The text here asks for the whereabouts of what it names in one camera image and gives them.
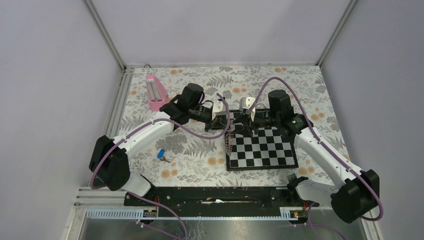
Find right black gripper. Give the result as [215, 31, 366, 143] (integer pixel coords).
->
[232, 110, 280, 139]

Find blue headed key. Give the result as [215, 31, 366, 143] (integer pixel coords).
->
[157, 149, 170, 163]

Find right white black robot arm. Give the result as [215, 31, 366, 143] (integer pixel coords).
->
[234, 90, 380, 223]

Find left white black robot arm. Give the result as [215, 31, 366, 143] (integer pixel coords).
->
[89, 83, 231, 206]

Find black white chessboard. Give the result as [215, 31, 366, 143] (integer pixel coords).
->
[226, 127, 299, 171]

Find floral patterned table mat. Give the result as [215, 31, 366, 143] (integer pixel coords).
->
[119, 66, 348, 187]

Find pink metronome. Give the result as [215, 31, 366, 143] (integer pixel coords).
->
[146, 75, 170, 112]

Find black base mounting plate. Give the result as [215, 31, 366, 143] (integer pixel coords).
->
[123, 185, 311, 217]

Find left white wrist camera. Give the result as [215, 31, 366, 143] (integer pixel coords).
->
[211, 99, 227, 119]

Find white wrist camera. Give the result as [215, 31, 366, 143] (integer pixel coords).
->
[211, 99, 227, 119]
[239, 96, 257, 122]

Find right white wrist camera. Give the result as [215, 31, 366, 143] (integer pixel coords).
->
[239, 96, 257, 122]

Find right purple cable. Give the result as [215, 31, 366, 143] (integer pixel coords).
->
[246, 76, 385, 240]

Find grey slotted cable duct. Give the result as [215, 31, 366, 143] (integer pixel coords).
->
[85, 207, 299, 221]

